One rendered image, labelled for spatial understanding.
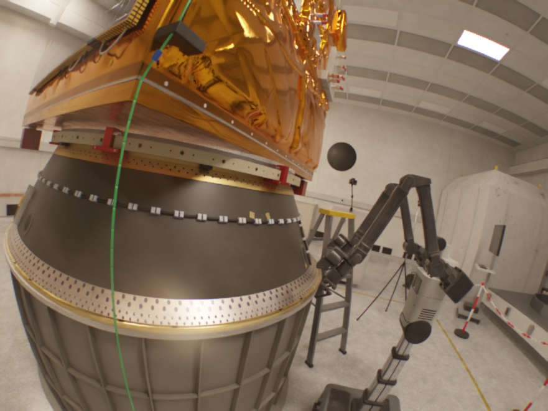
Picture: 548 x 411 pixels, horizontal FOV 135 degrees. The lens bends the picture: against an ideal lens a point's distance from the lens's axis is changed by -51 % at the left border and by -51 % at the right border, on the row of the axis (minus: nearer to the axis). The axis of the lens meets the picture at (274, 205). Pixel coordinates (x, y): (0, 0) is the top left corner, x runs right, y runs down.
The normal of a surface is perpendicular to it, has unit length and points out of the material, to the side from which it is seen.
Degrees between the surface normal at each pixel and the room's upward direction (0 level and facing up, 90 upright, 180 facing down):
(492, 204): 90
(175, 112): 90
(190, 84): 95
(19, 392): 0
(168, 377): 90
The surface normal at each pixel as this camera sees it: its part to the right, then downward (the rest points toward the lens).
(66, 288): 0.23, -0.64
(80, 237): 0.20, -0.36
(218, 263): 0.60, -0.29
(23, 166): 0.93, 0.22
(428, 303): -0.33, 0.01
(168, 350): 0.42, 0.16
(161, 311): 0.43, -0.60
